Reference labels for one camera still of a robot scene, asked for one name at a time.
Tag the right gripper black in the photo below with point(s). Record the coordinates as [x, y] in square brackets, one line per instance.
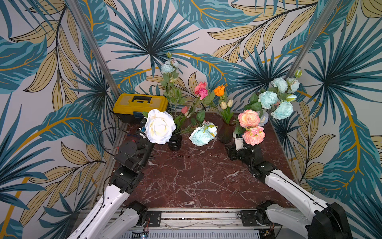
[247, 150]

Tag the large pale blue rose stem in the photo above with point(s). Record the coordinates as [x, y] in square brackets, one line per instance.
[159, 126]

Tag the light blue peony bunch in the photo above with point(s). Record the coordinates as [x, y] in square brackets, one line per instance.
[278, 99]

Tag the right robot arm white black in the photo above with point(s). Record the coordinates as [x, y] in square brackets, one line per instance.
[316, 218]

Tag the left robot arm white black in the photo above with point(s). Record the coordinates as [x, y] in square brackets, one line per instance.
[132, 157]

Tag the black ceramic vase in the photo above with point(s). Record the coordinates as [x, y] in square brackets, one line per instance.
[175, 142]

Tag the dark red glass vase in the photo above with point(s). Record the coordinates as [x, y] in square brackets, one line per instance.
[225, 132]

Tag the pink peach peony stem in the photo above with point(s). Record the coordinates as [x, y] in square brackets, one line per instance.
[249, 128]

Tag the lavender white rose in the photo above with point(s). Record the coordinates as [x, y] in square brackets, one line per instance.
[264, 118]

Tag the yellow black toolbox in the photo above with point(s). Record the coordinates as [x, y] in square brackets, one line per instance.
[129, 108]

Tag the orange rose stem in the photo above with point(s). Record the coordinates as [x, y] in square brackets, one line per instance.
[220, 92]

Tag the pink rose stem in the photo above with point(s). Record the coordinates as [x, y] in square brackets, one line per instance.
[203, 96]

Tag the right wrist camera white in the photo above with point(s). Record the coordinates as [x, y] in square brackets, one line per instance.
[239, 142]

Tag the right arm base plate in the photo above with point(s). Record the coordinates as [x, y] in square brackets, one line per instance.
[253, 218]

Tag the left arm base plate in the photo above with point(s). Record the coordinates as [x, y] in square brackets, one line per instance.
[151, 219]

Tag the aluminium frame rail front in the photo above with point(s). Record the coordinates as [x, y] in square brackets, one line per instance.
[219, 219]

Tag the left aluminium frame post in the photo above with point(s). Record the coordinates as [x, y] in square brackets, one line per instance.
[94, 47]

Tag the aluminium frame post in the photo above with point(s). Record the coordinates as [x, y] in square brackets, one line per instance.
[94, 47]
[313, 35]

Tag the right aluminium frame post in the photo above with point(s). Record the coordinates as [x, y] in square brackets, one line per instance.
[313, 35]

